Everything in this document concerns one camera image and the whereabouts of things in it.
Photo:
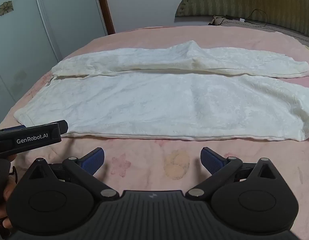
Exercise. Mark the grey bedding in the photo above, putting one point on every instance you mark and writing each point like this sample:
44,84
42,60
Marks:
282,31

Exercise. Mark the white pants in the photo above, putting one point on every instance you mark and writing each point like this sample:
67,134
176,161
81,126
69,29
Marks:
157,105

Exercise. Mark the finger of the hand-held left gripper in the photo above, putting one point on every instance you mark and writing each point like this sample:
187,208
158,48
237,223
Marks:
42,127
12,128

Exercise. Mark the floral wardrobe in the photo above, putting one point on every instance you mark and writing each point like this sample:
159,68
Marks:
32,30

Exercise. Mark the beige crumpled cloth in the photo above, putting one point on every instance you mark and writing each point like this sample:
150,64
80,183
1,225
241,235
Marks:
218,20

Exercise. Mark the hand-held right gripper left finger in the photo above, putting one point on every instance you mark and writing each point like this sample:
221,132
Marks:
94,160

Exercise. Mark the brown wooden frame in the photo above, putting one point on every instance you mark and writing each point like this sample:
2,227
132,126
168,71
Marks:
105,5

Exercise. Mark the person's left hand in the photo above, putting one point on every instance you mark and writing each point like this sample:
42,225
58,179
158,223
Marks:
9,191

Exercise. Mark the pink blanket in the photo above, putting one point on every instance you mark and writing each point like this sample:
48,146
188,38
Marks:
144,160

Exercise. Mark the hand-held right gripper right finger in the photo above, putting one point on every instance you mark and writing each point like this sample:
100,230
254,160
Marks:
211,160

